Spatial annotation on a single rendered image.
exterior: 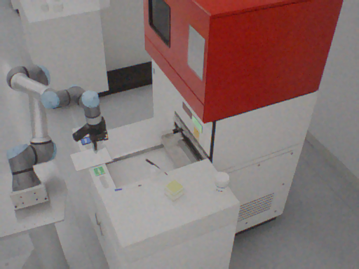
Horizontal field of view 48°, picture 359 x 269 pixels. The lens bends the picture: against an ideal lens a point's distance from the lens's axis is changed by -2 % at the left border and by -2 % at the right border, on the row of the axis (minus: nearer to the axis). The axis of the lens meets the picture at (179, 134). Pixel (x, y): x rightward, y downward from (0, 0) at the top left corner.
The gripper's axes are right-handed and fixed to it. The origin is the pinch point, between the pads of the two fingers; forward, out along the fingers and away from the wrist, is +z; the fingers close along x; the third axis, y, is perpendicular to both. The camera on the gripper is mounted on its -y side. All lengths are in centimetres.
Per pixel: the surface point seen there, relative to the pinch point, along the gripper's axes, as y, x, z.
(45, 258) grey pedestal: -41, 4, 80
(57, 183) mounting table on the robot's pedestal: -21.3, 13.8, 28.7
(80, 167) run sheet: -7.3, 6.8, 14.4
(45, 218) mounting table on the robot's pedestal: -32.3, -7.9, 28.8
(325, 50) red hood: 125, -16, -38
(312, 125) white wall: 207, 50, 92
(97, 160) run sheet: 2.4, 7.7, 14.4
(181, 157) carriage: 49, -2, 23
